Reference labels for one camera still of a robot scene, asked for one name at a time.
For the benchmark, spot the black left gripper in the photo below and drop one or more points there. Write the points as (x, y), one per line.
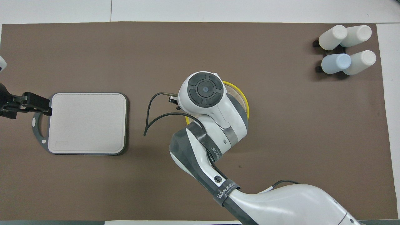
(7, 100)

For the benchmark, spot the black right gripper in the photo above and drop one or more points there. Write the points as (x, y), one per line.
(173, 100)

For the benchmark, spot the yellow rim bamboo steamer lid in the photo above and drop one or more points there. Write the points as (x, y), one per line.
(246, 103)

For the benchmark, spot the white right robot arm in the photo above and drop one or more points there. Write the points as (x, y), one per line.
(281, 203)

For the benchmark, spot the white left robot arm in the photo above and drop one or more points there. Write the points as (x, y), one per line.
(2, 64)

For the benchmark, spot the white cutting board grey rim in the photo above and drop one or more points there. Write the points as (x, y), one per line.
(87, 123)

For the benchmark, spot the brown table mat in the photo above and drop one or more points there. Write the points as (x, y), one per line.
(93, 187)

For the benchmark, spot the black cup rack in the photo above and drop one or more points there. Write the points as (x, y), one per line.
(315, 43)

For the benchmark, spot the light blue plastic cup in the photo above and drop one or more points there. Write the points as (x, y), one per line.
(336, 63)

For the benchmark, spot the white plastic cup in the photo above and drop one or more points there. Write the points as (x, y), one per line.
(361, 62)
(332, 38)

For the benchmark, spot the white cup with blue rim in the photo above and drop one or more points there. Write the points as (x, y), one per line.
(358, 34)

